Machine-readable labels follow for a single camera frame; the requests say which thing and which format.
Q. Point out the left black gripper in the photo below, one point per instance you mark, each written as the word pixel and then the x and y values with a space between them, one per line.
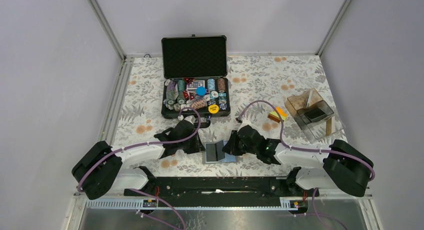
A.
pixel 197 146

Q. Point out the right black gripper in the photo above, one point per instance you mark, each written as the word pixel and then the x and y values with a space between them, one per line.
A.
pixel 230 147

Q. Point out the black credit card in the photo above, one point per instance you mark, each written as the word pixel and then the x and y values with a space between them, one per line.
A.
pixel 219 150
pixel 210 152

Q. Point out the beige card holder wallet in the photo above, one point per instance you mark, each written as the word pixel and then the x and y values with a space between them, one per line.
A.
pixel 228 158

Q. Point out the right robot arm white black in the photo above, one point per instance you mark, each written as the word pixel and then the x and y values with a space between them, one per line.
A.
pixel 338 166

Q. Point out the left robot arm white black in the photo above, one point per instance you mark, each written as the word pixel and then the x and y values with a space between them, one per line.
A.
pixel 105 169

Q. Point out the playing card deck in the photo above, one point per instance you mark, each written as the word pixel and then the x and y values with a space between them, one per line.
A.
pixel 192 86

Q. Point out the clear acrylic card box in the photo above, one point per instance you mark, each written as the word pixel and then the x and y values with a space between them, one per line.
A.
pixel 315 117

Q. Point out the orange yellow sticky note stack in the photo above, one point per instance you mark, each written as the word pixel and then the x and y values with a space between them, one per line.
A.
pixel 278 116

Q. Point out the yellow round dealer chip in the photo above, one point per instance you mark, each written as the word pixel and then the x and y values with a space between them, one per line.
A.
pixel 213 109

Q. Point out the blue round chip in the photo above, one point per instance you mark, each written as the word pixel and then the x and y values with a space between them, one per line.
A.
pixel 201 91

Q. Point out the floral patterned table mat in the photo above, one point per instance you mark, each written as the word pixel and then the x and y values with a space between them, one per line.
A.
pixel 256 84

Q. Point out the black poker chip case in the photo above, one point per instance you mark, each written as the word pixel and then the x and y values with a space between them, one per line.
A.
pixel 195 58

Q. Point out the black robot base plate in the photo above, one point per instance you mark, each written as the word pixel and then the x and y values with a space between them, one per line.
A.
pixel 225 191

